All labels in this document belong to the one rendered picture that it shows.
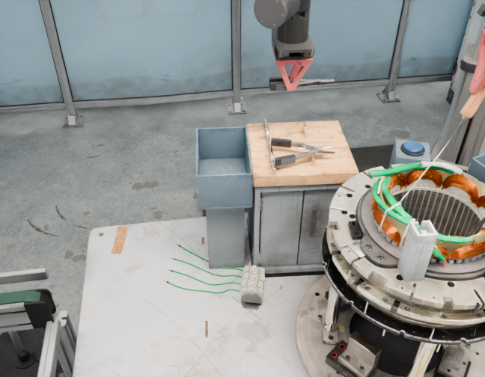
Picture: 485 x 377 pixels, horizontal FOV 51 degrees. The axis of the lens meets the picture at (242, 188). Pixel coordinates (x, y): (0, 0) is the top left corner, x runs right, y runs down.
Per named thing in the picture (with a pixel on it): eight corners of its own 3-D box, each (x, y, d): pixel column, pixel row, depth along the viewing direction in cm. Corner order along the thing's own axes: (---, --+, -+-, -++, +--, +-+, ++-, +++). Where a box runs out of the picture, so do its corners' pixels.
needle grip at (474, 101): (466, 118, 67) (492, 77, 64) (457, 111, 68) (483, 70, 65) (474, 119, 68) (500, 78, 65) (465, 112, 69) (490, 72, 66)
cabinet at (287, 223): (253, 278, 113) (254, 187, 97) (247, 221, 127) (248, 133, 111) (340, 274, 114) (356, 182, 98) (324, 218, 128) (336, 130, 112)
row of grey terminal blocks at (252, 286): (261, 310, 106) (262, 297, 104) (239, 307, 107) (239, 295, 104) (266, 274, 114) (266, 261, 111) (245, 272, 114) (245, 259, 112)
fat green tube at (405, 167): (368, 183, 81) (370, 173, 80) (362, 168, 84) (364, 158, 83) (459, 179, 82) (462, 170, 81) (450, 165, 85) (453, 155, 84)
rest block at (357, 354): (351, 346, 95) (355, 330, 92) (376, 365, 92) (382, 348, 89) (337, 361, 93) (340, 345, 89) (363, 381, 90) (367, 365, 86)
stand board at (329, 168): (253, 187, 96) (254, 177, 95) (246, 132, 111) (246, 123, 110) (358, 183, 97) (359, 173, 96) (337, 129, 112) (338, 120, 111)
